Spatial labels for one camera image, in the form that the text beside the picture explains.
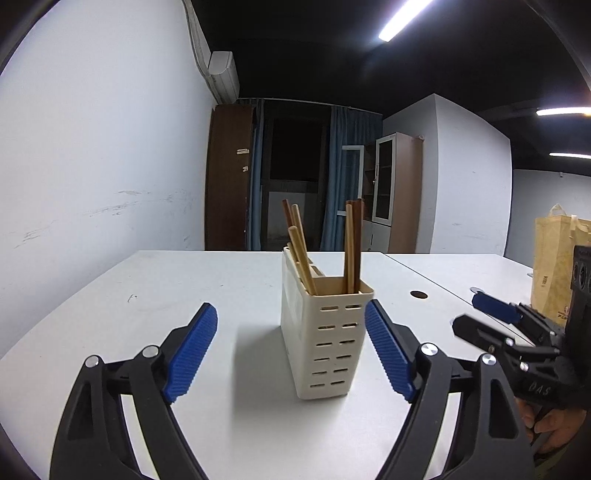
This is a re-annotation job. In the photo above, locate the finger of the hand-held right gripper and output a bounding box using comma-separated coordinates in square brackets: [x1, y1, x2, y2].
[451, 314, 563, 371]
[472, 293, 567, 349]

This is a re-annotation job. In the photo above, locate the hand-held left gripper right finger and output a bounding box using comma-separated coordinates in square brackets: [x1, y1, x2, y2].
[364, 299, 536, 480]

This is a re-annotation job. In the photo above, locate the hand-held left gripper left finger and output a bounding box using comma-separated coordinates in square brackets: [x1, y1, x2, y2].
[50, 302, 219, 480]

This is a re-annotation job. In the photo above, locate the cream plastic utensil holder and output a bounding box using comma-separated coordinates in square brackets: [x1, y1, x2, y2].
[281, 247, 375, 400]

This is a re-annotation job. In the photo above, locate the person's right hand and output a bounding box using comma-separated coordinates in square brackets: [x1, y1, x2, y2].
[516, 398, 579, 456]

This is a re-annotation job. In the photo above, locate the yellow paper bag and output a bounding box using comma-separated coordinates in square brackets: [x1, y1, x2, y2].
[534, 203, 591, 329]

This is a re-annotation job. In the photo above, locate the olive green clothing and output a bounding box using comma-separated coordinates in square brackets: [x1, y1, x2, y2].
[533, 450, 576, 480]

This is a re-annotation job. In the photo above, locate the wooden glass-door cabinet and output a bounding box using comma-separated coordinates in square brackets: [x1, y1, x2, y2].
[363, 132, 424, 254]

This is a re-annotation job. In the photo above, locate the wide blue curtain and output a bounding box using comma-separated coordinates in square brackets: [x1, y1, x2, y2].
[320, 105, 385, 253]

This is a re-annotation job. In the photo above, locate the narrow blue curtain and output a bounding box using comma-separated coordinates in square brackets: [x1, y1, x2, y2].
[249, 98, 266, 252]

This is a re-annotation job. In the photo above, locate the dark window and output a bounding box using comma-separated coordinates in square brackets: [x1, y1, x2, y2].
[261, 99, 332, 253]

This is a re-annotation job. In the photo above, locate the white air conditioner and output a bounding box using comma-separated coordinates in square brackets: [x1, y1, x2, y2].
[207, 51, 241, 103]

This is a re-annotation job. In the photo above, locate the white window frame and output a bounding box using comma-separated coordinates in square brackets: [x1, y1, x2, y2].
[341, 144, 366, 253]

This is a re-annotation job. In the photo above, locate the white wall conduit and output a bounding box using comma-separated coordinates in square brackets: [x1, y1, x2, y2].
[181, 0, 216, 92]

